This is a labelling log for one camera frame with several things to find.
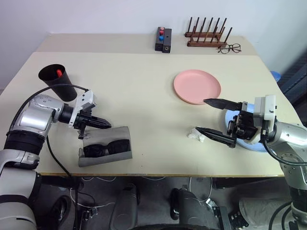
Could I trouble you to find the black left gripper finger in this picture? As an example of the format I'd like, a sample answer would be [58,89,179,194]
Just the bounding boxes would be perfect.
[92,121,112,129]
[92,116,112,126]

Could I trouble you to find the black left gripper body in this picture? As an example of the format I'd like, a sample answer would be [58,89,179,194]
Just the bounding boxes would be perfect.
[75,114,96,140]

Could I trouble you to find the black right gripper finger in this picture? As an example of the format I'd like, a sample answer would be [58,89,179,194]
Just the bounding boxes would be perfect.
[195,126,237,148]
[203,97,242,112]

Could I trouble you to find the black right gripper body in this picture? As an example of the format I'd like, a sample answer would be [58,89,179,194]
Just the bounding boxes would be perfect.
[226,101,259,141]

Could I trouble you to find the grey felt glasses case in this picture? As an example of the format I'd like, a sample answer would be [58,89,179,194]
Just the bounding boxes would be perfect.
[78,126,133,168]

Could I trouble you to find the black sunglasses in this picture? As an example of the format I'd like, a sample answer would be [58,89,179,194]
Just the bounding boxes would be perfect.
[83,139,130,158]

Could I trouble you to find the crumpled white paper ball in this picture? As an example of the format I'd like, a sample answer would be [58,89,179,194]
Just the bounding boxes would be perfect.
[187,127,206,142]

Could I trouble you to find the light blue plate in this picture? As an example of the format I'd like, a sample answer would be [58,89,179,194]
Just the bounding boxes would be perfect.
[224,103,268,153]

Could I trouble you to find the pink plate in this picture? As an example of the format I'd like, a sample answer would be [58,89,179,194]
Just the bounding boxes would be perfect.
[173,69,222,105]

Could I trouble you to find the black plastic cup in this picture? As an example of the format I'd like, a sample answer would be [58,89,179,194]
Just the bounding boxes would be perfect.
[38,63,78,102]

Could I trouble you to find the black framed clear eyeglasses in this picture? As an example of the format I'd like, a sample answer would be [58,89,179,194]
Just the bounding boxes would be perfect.
[217,43,242,55]

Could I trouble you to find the blue water jug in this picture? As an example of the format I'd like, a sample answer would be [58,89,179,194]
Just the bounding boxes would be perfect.
[270,70,282,83]

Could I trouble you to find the brown wooden peg rack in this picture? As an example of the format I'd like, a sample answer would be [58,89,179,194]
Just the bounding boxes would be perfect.
[184,16,234,48]

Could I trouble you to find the dark rounded shape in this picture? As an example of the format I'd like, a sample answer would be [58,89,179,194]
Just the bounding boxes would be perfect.
[169,187,217,230]
[111,183,141,229]

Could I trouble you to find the black box with holes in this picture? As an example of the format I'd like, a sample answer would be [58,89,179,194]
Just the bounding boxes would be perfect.
[162,28,173,54]

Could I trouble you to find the black box holding balls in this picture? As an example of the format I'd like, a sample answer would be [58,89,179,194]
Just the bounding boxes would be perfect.
[154,26,166,52]

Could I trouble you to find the grey fabric bundle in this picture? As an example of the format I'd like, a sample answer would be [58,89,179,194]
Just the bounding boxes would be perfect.
[239,197,293,226]

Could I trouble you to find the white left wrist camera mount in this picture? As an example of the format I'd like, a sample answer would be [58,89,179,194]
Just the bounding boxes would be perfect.
[68,89,97,128]

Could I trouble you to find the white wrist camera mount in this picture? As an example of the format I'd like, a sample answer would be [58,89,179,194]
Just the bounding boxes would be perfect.
[68,89,97,128]
[249,94,278,145]

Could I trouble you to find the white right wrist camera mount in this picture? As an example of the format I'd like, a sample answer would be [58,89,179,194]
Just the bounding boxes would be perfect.
[249,94,278,145]

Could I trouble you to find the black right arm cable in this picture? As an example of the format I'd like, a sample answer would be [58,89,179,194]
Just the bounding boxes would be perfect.
[261,140,307,166]

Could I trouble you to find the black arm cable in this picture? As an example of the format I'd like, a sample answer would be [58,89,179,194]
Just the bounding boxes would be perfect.
[10,84,91,178]
[261,140,307,166]

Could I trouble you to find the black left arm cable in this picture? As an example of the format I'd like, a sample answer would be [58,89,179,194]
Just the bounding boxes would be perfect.
[10,84,91,178]

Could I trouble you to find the white floor cable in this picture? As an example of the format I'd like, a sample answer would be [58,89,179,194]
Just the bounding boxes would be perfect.
[189,176,214,201]
[69,187,116,208]

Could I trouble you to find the black metal bracket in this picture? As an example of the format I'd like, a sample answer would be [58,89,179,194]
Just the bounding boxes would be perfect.
[205,198,233,230]

